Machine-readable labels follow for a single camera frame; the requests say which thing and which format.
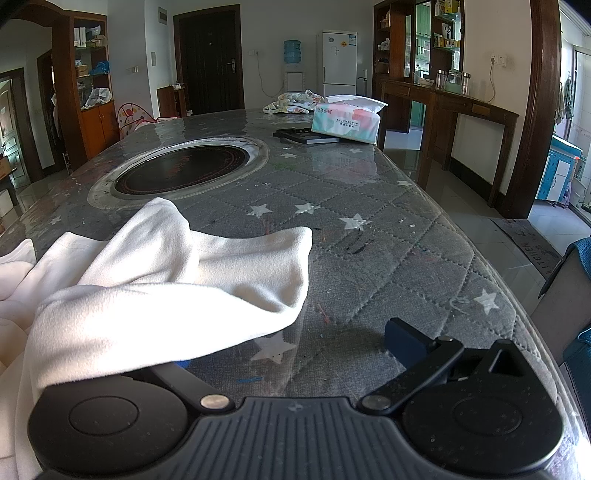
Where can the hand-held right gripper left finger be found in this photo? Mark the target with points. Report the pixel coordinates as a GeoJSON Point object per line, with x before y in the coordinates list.
{"type": "Point", "coordinates": [194, 387]}

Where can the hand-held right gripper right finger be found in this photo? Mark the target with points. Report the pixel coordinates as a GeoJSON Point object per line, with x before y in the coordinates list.
{"type": "Point", "coordinates": [408, 344]}

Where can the white garment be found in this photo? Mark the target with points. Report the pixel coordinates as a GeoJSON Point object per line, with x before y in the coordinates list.
{"type": "Point", "coordinates": [138, 286]}

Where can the grey star quilted tablecloth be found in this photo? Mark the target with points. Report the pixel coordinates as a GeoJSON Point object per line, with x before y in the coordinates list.
{"type": "Point", "coordinates": [369, 207]}

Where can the grey doormat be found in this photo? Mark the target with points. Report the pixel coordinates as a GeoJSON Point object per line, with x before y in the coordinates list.
{"type": "Point", "coordinates": [531, 240]}

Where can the round inset cooktop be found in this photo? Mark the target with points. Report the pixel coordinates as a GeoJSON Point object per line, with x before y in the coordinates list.
{"type": "Point", "coordinates": [184, 168]}

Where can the tissue pack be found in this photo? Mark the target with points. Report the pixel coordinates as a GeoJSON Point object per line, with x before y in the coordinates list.
{"type": "Point", "coordinates": [346, 122]}

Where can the blue plastic cabinet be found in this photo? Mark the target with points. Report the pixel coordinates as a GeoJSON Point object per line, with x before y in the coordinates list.
{"type": "Point", "coordinates": [561, 170]}

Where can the dark wooden sideboard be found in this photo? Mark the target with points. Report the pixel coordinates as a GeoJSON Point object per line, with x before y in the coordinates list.
{"type": "Point", "coordinates": [461, 104]}

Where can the floral cloth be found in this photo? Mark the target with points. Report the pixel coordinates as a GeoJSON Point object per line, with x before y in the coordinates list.
{"type": "Point", "coordinates": [291, 104]}

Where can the polka dot play tent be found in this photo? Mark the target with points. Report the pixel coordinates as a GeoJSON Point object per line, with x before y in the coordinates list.
{"type": "Point", "coordinates": [131, 117]}

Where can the wooden display cabinet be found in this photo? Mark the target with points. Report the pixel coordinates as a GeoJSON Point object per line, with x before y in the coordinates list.
{"type": "Point", "coordinates": [99, 124]}

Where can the small wooden cabinet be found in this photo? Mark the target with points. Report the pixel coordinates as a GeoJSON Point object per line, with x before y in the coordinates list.
{"type": "Point", "coordinates": [168, 101]}

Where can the white refrigerator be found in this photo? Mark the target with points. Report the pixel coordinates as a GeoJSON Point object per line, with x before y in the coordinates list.
{"type": "Point", "coordinates": [337, 64]}

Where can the white water dispenser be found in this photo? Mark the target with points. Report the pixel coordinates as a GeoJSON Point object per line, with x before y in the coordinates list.
{"type": "Point", "coordinates": [294, 78]}

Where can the hanging towel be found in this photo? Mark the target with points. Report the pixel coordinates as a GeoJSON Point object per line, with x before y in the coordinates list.
{"type": "Point", "coordinates": [567, 101]}

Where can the tall wooden glass cabinet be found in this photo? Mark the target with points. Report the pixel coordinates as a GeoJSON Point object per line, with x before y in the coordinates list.
{"type": "Point", "coordinates": [395, 46]}

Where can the hanging dark coats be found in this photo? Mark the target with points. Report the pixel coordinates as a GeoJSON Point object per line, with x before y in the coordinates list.
{"type": "Point", "coordinates": [54, 120]}

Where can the white plastic bag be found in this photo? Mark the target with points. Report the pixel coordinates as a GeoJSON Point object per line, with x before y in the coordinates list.
{"type": "Point", "coordinates": [97, 98]}

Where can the blue water bottle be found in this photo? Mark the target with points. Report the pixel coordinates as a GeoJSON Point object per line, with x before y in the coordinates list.
{"type": "Point", "coordinates": [292, 51]}

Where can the dark entrance door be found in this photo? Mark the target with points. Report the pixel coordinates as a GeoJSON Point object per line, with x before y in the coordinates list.
{"type": "Point", "coordinates": [207, 64]}

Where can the dark room door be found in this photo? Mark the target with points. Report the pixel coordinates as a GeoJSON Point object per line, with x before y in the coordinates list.
{"type": "Point", "coordinates": [18, 115]}

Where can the blue plastic bag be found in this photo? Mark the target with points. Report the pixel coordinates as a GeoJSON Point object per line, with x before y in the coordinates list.
{"type": "Point", "coordinates": [99, 69]}

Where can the dark wooden door frame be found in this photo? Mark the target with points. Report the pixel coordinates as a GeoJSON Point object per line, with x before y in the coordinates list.
{"type": "Point", "coordinates": [535, 115]}

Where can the white wall socket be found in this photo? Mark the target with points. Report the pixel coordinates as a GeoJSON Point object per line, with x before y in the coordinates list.
{"type": "Point", "coordinates": [498, 60]}

